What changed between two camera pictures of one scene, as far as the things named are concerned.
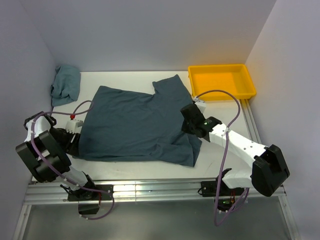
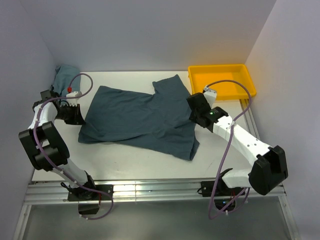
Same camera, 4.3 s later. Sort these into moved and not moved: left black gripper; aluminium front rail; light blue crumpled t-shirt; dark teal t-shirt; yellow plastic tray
Moved: left black gripper; dark teal t-shirt
Not moved: light blue crumpled t-shirt; aluminium front rail; yellow plastic tray
